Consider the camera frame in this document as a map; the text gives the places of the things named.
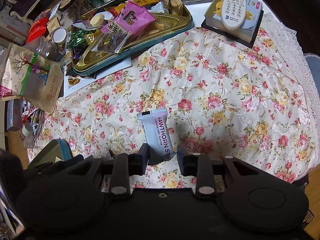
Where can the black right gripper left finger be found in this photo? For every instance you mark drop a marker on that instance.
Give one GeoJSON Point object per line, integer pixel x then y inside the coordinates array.
{"type": "Point", "coordinates": [140, 160]}

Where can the white flat box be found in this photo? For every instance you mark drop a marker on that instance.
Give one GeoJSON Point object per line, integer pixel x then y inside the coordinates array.
{"type": "Point", "coordinates": [104, 72]}

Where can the red snack packet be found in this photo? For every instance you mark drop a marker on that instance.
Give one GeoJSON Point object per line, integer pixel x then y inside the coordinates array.
{"type": "Point", "coordinates": [39, 28]}

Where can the teal tin lid tray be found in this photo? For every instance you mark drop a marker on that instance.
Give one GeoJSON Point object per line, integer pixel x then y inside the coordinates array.
{"type": "Point", "coordinates": [56, 150]}

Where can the kraft paper snack bag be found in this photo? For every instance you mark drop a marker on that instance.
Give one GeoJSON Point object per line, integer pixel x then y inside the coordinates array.
{"type": "Point", "coordinates": [28, 75]}

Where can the clear plastic jar white lid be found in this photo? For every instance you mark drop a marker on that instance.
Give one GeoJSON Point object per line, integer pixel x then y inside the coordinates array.
{"type": "Point", "coordinates": [49, 49]}

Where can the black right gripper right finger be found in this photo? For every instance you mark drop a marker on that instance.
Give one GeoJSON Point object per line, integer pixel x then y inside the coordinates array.
{"type": "Point", "coordinates": [185, 161]}

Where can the floral tablecloth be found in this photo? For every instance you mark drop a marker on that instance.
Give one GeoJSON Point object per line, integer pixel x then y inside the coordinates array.
{"type": "Point", "coordinates": [221, 98]}

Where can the white hawthorn strip packet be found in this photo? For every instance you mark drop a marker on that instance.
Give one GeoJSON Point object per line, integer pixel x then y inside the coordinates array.
{"type": "Point", "coordinates": [154, 125]}

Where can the gold teal snack tin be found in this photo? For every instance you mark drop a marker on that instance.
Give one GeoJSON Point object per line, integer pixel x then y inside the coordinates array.
{"type": "Point", "coordinates": [93, 61]}

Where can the white remote control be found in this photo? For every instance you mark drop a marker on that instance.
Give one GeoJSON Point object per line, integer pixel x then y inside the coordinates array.
{"type": "Point", "coordinates": [233, 13]}

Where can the gold chocolate coin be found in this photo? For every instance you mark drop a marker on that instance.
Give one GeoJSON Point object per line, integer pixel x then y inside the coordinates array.
{"type": "Point", "coordinates": [73, 81]}

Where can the pink snack bag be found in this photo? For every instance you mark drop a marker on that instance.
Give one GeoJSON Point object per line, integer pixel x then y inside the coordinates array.
{"type": "Point", "coordinates": [132, 20]}

